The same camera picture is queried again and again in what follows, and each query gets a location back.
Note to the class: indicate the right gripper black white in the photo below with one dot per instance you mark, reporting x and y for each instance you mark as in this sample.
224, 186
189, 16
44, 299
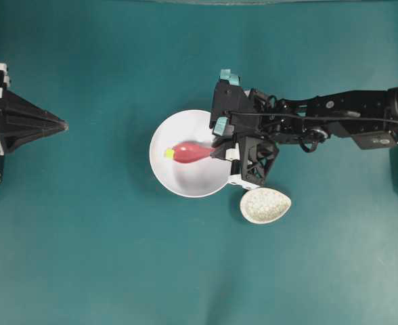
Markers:
251, 154

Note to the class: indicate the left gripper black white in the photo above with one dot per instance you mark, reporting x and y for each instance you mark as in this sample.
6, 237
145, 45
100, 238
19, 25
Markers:
13, 135

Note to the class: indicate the pink plastic spoon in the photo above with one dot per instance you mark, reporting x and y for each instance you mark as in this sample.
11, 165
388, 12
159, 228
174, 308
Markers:
190, 152

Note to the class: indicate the yellow hexagonal prism block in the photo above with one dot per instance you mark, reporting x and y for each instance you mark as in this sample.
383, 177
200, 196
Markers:
169, 153

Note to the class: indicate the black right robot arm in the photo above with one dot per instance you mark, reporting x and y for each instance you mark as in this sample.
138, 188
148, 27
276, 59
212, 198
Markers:
369, 118

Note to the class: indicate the white round bowl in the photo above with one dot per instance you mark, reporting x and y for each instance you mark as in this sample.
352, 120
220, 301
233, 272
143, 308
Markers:
193, 180

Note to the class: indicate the speckled ceramic spoon rest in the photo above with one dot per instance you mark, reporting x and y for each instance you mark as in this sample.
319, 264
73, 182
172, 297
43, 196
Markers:
264, 205

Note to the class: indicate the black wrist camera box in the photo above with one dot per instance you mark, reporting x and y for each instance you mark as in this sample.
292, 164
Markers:
230, 107

